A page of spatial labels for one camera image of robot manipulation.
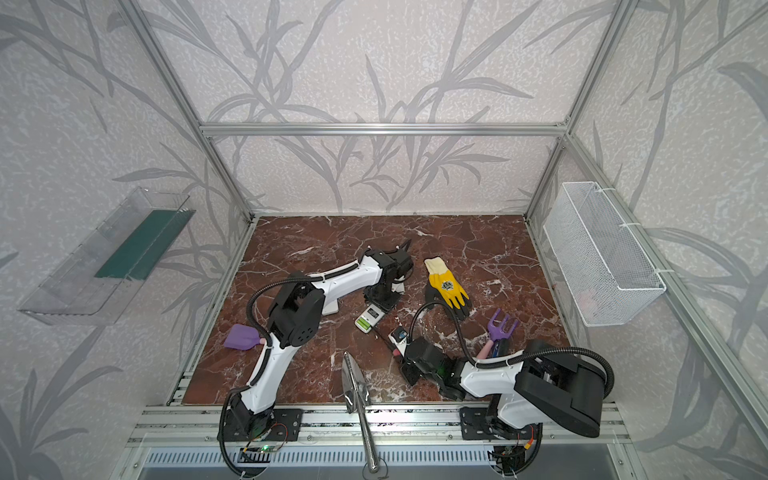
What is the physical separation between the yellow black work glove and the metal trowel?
0.31m

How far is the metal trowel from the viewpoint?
27.1 inches

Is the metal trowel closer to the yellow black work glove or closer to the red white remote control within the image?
the red white remote control

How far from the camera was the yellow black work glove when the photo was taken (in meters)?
0.96

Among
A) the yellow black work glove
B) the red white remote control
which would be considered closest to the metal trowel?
the red white remote control
